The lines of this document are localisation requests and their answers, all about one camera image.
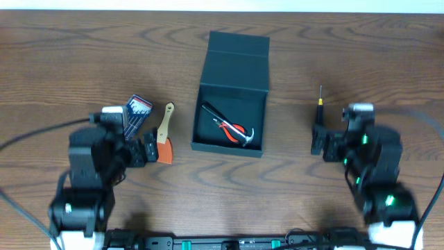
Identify precision screwdriver set case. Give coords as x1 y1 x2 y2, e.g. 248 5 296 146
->
124 94 153 141

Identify dark green open box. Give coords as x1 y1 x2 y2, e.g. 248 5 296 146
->
191 31 270 158

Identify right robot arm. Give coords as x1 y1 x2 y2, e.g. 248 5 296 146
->
311 124 420 249

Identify orange scraper with wooden handle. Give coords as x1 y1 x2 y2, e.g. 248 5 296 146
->
157 102 175 165

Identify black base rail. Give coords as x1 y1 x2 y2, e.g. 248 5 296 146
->
101 228 370 250

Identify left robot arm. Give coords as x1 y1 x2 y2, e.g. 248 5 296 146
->
49 126 159 249

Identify black yellow small screwdriver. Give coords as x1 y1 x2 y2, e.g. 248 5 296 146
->
315 85 324 126

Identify red-handled pliers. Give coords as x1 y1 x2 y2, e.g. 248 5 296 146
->
212 118 246 144

